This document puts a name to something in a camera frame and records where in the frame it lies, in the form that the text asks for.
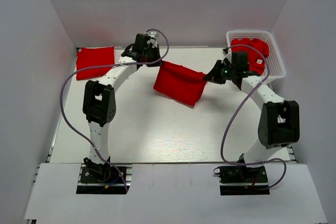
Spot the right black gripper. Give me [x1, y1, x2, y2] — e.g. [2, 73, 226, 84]
[204, 60, 237, 84]

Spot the red t shirt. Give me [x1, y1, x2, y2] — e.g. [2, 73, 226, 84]
[153, 61, 206, 107]
[76, 47, 115, 81]

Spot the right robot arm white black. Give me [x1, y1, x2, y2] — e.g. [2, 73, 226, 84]
[204, 52, 300, 182]

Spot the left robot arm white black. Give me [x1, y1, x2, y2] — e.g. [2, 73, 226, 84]
[83, 30, 163, 182]

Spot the red shirts pile in basket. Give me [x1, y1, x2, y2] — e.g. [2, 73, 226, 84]
[230, 38, 269, 75]

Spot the white plastic basket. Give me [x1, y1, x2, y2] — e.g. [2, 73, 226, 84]
[226, 30, 286, 83]

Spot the white front cover board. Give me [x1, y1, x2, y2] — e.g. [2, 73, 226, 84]
[25, 163, 326, 223]

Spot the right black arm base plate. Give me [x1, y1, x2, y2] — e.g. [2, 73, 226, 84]
[213, 166, 270, 196]

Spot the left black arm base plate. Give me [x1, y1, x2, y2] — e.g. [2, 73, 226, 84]
[76, 165, 127, 195]

